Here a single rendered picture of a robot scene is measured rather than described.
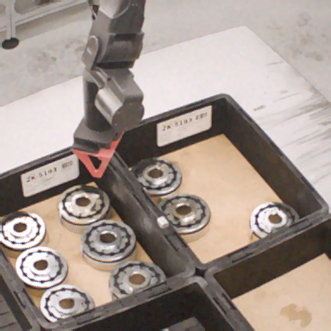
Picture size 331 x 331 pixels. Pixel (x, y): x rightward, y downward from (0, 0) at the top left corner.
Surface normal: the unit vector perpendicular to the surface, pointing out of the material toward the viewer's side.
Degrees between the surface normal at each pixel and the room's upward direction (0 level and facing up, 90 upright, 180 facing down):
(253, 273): 90
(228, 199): 0
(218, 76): 0
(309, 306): 0
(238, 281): 90
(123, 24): 87
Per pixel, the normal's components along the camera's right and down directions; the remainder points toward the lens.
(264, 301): 0.00, -0.73
